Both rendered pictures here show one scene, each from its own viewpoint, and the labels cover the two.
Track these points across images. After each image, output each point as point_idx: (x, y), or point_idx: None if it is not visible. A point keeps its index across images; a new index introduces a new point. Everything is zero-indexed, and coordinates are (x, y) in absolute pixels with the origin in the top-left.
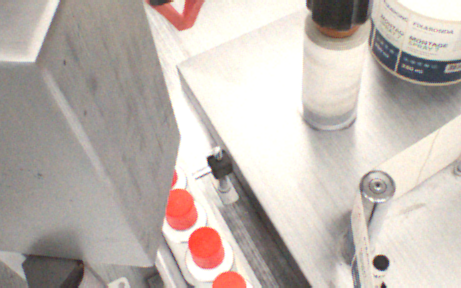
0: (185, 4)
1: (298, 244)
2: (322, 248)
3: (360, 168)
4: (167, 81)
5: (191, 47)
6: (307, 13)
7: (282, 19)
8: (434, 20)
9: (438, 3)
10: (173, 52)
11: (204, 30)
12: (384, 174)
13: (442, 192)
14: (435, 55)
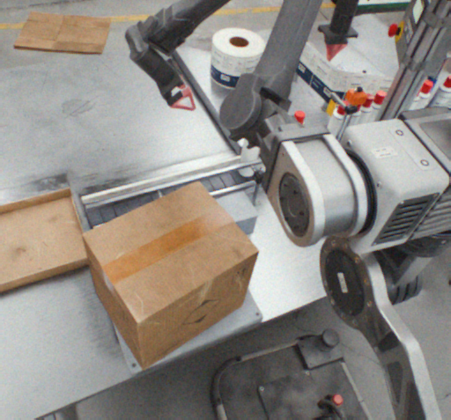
0: (329, 52)
1: (326, 121)
2: (327, 116)
3: (295, 102)
4: None
5: (217, 151)
6: (215, 102)
7: (218, 110)
8: (262, 51)
9: (255, 47)
10: (219, 158)
11: (206, 145)
12: (337, 65)
13: (304, 86)
14: None
